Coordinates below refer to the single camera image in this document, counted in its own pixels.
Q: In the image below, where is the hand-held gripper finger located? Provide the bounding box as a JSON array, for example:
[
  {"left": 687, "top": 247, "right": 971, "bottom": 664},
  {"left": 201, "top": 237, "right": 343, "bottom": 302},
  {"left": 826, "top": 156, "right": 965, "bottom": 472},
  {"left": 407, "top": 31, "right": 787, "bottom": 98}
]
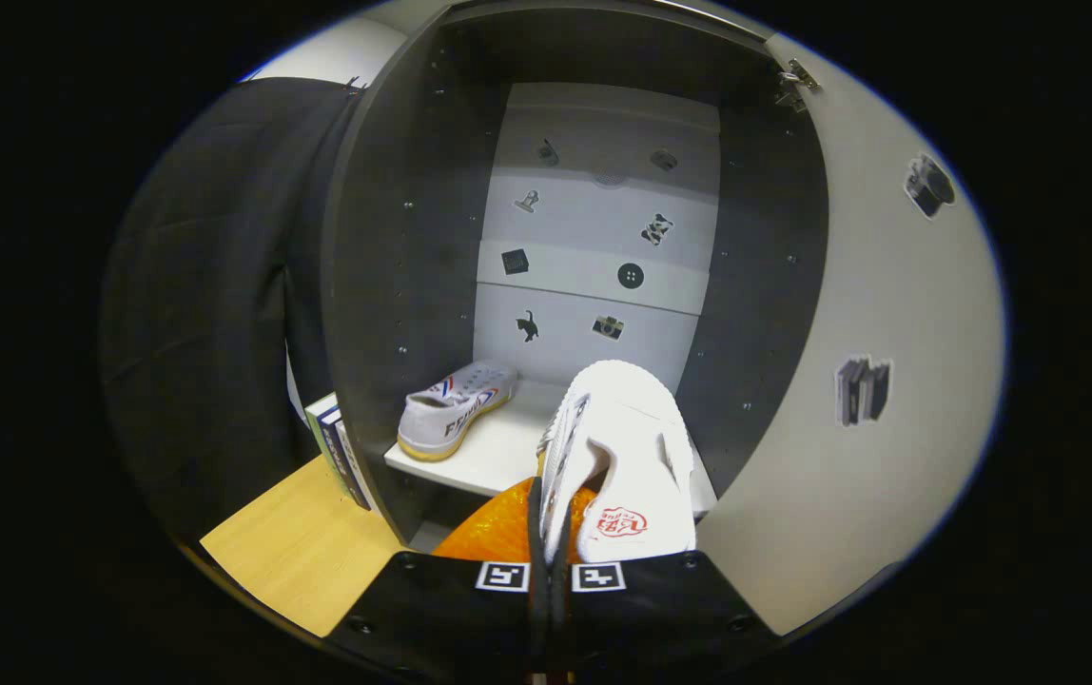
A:
[
  {"left": 551, "top": 489, "right": 785, "bottom": 685},
  {"left": 325, "top": 478, "right": 549, "bottom": 685}
]

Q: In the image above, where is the white canvas shoe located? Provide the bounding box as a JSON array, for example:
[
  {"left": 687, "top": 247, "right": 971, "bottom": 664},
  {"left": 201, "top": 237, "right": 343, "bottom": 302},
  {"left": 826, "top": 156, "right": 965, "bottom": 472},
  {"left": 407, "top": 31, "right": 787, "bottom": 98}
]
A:
[
  {"left": 398, "top": 360, "right": 518, "bottom": 463},
  {"left": 536, "top": 360, "right": 698, "bottom": 564}
]

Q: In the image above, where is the grey shoe cabinet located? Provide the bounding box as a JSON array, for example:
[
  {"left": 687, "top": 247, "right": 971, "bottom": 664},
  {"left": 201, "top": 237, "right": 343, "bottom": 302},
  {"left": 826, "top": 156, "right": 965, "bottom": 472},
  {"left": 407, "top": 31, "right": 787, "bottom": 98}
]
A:
[{"left": 321, "top": 0, "right": 832, "bottom": 551}]

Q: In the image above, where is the white cabinet shelf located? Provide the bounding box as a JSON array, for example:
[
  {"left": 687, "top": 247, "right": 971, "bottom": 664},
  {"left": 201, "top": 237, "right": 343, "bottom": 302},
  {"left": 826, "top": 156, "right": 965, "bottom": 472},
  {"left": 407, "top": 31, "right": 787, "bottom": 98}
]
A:
[{"left": 383, "top": 379, "right": 719, "bottom": 520}]

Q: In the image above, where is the metal door hinge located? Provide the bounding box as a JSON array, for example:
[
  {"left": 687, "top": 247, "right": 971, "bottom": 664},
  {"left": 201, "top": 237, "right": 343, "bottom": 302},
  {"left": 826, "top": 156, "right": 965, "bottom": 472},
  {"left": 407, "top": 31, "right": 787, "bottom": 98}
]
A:
[{"left": 773, "top": 58, "right": 822, "bottom": 114}]

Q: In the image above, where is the white and blue book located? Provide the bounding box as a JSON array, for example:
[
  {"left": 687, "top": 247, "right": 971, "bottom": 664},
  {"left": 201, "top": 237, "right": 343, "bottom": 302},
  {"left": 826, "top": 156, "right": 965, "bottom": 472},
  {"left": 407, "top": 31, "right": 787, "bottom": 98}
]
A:
[{"left": 335, "top": 419, "right": 377, "bottom": 513}]

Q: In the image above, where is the dark blue book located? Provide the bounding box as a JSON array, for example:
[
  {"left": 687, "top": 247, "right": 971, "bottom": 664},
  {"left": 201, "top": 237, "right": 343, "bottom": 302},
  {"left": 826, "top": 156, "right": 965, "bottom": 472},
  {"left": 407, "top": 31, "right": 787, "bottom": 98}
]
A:
[{"left": 318, "top": 407, "right": 363, "bottom": 505}]

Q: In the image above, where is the black backdrop cloth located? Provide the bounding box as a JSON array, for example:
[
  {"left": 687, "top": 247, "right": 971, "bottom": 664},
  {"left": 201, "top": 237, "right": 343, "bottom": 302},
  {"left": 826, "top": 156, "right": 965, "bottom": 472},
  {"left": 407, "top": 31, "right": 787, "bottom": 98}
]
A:
[{"left": 99, "top": 76, "right": 368, "bottom": 545}]

